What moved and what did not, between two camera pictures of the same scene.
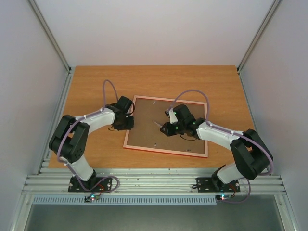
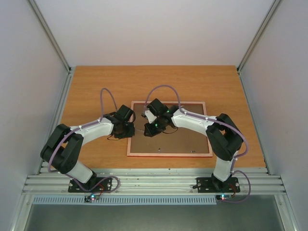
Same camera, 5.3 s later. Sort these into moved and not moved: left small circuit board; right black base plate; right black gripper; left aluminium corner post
Moved: right black gripper
Not moved: left aluminium corner post; right black base plate; left small circuit board
